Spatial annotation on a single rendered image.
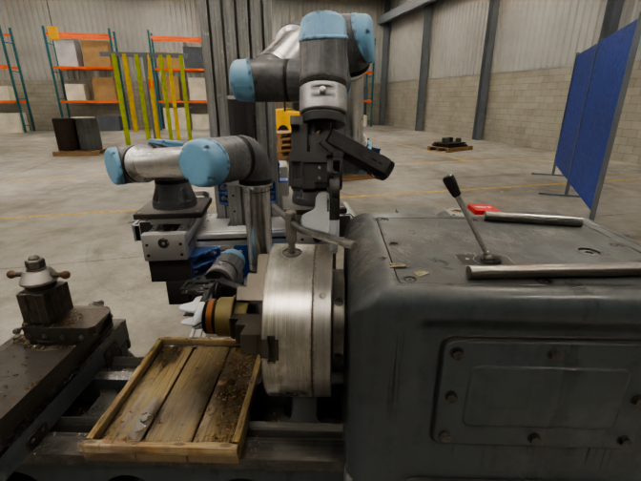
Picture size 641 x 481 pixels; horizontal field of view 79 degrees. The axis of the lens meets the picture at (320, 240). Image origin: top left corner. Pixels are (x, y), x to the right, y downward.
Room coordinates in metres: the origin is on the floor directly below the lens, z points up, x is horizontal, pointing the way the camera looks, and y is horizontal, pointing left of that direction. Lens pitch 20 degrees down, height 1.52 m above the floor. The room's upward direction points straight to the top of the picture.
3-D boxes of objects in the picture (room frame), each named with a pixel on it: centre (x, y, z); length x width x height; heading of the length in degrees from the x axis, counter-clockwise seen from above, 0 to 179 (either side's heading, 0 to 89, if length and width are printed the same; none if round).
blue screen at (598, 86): (6.32, -4.08, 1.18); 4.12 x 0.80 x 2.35; 156
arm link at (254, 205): (1.10, 0.18, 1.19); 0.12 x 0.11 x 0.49; 54
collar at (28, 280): (0.82, 0.66, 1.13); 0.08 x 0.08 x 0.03
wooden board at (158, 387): (0.73, 0.30, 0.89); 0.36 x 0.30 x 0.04; 178
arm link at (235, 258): (1.00, 0.26, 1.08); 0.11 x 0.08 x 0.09; 177
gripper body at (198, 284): (0.84, 0.27, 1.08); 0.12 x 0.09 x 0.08; 177
